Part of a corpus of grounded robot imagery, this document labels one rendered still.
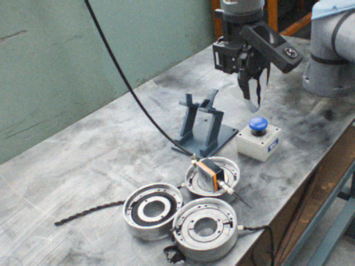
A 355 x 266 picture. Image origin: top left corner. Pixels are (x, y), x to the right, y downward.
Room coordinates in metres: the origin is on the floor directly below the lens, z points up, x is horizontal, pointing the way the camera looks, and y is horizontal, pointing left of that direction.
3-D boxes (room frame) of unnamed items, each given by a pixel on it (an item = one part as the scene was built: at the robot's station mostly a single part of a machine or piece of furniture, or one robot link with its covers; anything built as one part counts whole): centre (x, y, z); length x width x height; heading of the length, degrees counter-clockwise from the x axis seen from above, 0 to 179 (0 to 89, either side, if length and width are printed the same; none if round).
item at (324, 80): (0.85, -0.32, 0.85); 0.15 x 0.15 x 0.10
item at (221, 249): (0.39, 0.04, 0.82); 0.10 x 0.10 x 0.04
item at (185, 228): (0.39, 0.04, 0.82); 0.08 x 0.08 x 0.02
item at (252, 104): (0.62, -0.05, 0.94); 0.06 x 0.03 x 0.09; 47
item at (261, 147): (0.61, -0.09, 0.82); 0.08 x 0.07 x 0.05; 137
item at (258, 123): (0.61, -0.08, 0.85); 0.04 x 0.04 x 0.05
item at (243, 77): (0.60, -0.07, 0.99); 0.05 x 0.02 x 0.09; 137
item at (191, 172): (0.50, 0.02, 0.82); 0.10 x 0.10 x 0.04
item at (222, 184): (0.47, 0.01, 0.85); 0.17 x 0.02 x 0.04; 34
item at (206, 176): (0.49, 0.03, 0.85); 0.05 x 0.02 x 0.04; 34
